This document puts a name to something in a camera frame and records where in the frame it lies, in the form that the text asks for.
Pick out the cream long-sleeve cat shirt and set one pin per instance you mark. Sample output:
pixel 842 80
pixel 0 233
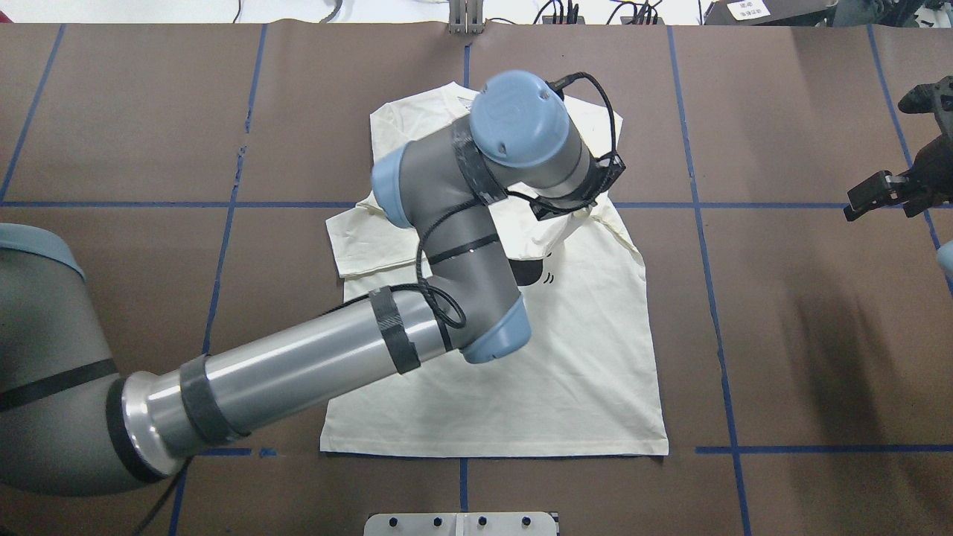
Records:
pixel 585 384

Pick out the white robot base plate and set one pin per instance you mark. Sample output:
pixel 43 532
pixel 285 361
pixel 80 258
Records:
pixel 464 523

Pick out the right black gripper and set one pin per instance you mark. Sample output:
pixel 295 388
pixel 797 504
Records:
pixel 939 158

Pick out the black box with label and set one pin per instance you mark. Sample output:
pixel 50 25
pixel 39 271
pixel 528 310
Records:
pixel 769 13

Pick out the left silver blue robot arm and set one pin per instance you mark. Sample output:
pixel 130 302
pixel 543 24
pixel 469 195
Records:
pixel 74 426

